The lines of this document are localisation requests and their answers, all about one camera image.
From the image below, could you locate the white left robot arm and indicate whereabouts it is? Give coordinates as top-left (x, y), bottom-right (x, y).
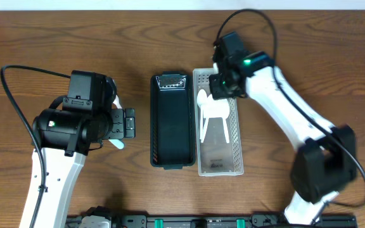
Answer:
top-left (20, 70), bottom-right (136, 227)

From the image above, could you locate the white plastic fork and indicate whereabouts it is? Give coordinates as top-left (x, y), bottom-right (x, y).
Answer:
top-left (112, 80), bottom-right (122, 109)

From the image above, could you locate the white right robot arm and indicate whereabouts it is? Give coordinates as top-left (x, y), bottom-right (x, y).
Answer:
top-left (210, 32), bottom-right (357, 225)

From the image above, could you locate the black plastic basket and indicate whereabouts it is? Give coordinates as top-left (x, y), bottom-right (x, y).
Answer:
top-left (150, 72), bottom-right (196, 170)

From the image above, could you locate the mint green plastic fork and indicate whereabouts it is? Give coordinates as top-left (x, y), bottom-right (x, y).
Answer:
top-left (109, 139), bottom-right (125, 149)

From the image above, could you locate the clear plastic basket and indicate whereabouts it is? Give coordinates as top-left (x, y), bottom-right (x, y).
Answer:
top-left (193, 68), bottom-right (244, 177)

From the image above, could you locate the white plastic spoon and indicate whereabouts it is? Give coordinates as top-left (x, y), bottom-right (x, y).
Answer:
top-left (196, 89), bottom-right (207, 141)
top-left (213, 63), bottom-right (219, 74)
top-left (217, 99), bottom-right (230, 144)
top-left (201, 95), bottom-right (215, 143)

